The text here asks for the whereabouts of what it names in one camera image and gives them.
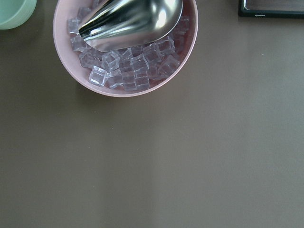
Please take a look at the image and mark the mint green bowl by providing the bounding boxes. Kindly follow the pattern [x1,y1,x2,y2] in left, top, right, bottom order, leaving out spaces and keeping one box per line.
[0,0,37,30]

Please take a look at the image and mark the black framed wooden tray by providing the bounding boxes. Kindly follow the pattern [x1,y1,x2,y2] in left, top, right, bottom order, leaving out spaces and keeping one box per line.
[238,0,304,19]

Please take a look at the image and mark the metal ice scoop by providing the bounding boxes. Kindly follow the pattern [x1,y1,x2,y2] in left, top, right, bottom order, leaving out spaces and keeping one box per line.
[79,0,183,52]

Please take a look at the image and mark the pink bowl of ice cubes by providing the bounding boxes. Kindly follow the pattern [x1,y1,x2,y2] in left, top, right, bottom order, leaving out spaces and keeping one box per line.
[53,0,199,97]

